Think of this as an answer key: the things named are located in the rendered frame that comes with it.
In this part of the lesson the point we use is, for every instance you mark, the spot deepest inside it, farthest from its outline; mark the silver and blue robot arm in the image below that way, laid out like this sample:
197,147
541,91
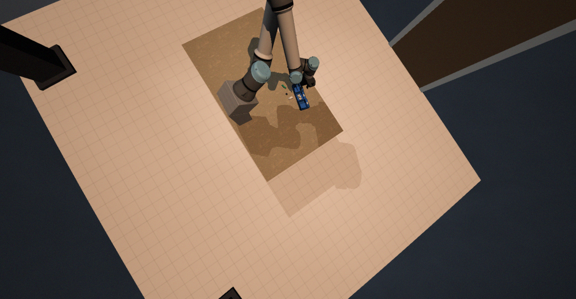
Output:
277,14

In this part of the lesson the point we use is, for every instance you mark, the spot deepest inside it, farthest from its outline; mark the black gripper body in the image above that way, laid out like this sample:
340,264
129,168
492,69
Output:
307,80

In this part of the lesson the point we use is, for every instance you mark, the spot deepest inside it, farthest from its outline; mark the blue rack of bins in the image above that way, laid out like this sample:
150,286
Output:
303,103

